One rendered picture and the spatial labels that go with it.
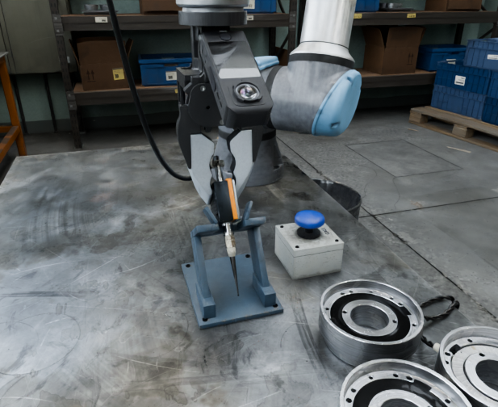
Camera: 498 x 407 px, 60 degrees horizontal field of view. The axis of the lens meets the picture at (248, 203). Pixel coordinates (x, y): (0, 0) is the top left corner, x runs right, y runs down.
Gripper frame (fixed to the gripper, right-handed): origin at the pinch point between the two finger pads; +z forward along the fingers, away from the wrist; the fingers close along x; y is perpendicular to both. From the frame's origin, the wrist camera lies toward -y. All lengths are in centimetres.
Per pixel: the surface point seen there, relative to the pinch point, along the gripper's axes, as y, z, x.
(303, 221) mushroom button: -0.7, 4.9, -10.5
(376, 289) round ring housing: -11.5, 9.0, -15.1
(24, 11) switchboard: 356, -10, 69
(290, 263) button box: -1.9, 10.2, -8.4
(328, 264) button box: -3.1, 10.6, -13.3
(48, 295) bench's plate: 3.0, 12.1, 21.9
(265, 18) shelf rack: 319, -4, -115
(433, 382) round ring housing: -24.6, 8.9, -12.5
